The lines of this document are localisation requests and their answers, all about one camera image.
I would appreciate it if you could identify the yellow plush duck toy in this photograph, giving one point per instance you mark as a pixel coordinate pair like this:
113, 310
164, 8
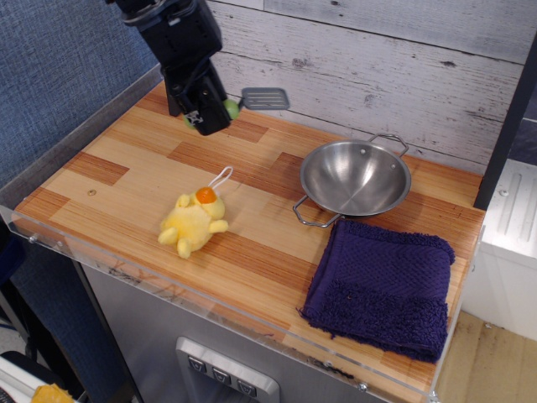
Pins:
195, 218

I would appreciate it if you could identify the green handled grey spatula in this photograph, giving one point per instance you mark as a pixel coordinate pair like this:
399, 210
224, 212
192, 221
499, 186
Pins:
257, 99

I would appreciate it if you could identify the stainless steel cabinet front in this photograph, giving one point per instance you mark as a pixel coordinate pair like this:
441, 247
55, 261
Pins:
146, 325

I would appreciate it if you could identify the stainless steel pot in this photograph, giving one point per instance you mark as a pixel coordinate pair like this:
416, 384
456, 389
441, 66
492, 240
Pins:
354, 178

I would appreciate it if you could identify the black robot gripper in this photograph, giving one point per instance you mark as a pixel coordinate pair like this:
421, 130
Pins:
197, 91

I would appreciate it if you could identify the silver control panel with buttons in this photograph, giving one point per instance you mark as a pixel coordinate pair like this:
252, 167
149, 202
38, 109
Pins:
213, 377

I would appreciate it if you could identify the black vertical post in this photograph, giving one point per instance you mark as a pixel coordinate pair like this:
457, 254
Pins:
512, 121
167, 47

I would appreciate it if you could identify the black vertical post left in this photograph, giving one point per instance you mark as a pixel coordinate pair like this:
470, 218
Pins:
167, 47

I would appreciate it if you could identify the black vertical post right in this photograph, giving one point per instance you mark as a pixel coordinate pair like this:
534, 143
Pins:
512, 121

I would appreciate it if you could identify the purple folded towel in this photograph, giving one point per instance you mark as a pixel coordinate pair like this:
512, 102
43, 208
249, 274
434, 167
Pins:
383, 288

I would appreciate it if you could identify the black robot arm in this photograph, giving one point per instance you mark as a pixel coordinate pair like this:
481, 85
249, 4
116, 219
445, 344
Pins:
183, 36

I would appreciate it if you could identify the yellow object bottom left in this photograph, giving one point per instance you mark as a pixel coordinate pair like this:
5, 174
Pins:
51, 394

